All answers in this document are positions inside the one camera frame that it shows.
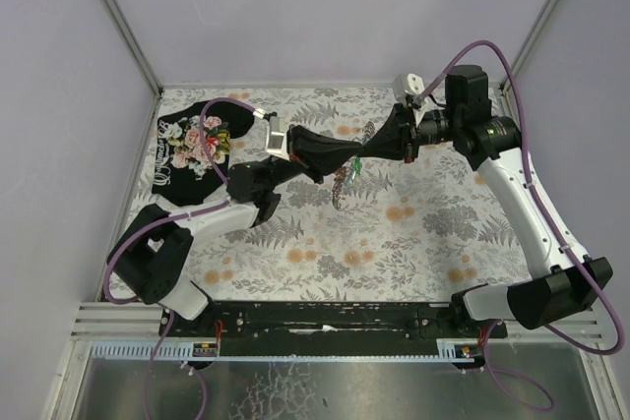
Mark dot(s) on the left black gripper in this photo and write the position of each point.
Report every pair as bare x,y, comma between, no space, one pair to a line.
298,150

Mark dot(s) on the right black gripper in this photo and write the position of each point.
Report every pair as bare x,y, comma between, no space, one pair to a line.
406,130

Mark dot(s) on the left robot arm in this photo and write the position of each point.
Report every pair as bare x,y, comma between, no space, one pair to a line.
151,255

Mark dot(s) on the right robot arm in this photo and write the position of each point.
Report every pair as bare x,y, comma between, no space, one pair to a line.
561,269

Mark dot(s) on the black floral cloth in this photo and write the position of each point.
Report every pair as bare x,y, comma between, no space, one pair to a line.
193,148

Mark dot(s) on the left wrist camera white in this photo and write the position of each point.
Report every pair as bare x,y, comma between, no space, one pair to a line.
276,138

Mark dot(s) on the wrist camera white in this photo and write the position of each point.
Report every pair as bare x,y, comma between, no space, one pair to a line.
276,138
407,89

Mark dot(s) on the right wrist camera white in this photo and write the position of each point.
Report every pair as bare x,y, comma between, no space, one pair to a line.
407,89

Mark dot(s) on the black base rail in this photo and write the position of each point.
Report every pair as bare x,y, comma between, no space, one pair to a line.
341,323

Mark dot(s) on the white cable duct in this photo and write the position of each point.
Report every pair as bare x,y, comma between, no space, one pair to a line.
431,351

